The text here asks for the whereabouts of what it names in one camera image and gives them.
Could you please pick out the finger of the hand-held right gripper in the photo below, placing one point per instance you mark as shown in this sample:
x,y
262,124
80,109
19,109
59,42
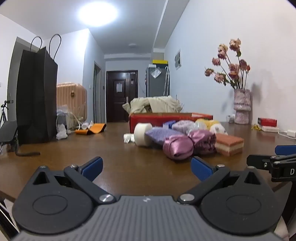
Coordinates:
x,y
285,150
259,161

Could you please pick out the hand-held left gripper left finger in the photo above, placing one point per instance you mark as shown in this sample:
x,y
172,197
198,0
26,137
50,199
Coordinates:
x,y
93,168

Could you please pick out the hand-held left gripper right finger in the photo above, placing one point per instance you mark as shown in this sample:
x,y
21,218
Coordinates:
x,y
201,169

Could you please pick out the pink satin pouch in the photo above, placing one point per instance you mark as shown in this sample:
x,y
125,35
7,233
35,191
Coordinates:
x,y
203,140
178,147

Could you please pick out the orange white layered sponge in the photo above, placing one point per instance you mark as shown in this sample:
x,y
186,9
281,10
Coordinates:
x,y
229,143

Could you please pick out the white pad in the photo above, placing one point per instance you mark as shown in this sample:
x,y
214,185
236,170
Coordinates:
x,y
218,129

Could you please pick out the orange-edged cardboard box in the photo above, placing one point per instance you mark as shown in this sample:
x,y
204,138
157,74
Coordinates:
x,y
148,118

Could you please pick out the white charger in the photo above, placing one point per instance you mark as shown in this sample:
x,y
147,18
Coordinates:
x,y
291,133

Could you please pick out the white book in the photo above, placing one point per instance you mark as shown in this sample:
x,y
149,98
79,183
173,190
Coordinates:
x,y
269,129

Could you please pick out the small yellow flower bits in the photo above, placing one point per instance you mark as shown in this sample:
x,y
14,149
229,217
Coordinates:
x,y
256,127

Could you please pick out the red book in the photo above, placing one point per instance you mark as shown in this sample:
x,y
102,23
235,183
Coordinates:
x,y
267,121

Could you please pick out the orange pouch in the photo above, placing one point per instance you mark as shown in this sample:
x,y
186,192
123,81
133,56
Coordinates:
x,y
96,128

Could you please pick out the white crumpled tissue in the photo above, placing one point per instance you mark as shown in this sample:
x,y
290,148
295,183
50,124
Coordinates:
x,y
128,138

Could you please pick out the lavender knit cloth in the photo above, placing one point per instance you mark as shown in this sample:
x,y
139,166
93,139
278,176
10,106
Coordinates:
x,y
183,126

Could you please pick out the yellow knit cloth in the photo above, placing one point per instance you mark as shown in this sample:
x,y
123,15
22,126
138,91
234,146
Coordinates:
x,y
209,122

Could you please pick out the white crumpled glove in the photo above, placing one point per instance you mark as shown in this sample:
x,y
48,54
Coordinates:
x,y
62,132

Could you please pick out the small glass jar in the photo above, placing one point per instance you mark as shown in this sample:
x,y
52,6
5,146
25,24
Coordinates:
x,y
230,119

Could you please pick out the purple bubbled sponge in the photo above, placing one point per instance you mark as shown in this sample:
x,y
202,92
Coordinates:
x,y
159,134

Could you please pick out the small blue packet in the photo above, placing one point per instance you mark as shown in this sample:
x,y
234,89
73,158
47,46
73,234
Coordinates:
x,y
170,124

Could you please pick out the mottled pink vase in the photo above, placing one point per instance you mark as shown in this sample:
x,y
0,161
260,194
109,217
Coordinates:
x,y
241,106

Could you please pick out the dark brown entrance door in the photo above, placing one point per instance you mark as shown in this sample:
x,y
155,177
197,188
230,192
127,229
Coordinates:
x,y
111,104

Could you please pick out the pink suitcase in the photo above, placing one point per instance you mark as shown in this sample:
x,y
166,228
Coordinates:
x,y
71,97

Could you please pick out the beige coat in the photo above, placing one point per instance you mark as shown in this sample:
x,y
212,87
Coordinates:
x,y
159,104

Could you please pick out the white door notice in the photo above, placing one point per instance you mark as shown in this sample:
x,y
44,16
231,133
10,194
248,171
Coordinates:
x,y
119,87

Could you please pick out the black paper bag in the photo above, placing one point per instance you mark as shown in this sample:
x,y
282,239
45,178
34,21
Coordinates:
x,y
34,97

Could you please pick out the black flat device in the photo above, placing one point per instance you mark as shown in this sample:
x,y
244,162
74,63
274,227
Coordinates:
x,y
8,131

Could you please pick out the grey refrigerator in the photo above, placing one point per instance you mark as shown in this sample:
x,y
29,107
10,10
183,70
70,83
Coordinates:
x,y
157,85

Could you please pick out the white hanging cane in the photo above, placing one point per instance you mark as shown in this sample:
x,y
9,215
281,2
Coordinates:
x,y
166,81

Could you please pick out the black tripod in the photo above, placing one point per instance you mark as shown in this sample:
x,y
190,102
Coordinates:
x,y
3,113

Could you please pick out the clear plastic bag on refrigerator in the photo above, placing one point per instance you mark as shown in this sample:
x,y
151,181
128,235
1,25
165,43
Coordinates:
x,y
155,73

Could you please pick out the yellow flat box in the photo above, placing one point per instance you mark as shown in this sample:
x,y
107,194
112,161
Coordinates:
x,y
160,61

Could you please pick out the ceiling light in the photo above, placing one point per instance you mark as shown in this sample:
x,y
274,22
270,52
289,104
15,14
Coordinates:
x,y
97,11

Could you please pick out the interior door frame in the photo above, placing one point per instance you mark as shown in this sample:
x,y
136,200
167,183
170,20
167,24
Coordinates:
x,y
97,92

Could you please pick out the wall picture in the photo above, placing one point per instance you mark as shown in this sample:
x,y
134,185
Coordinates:
x,y
177,59

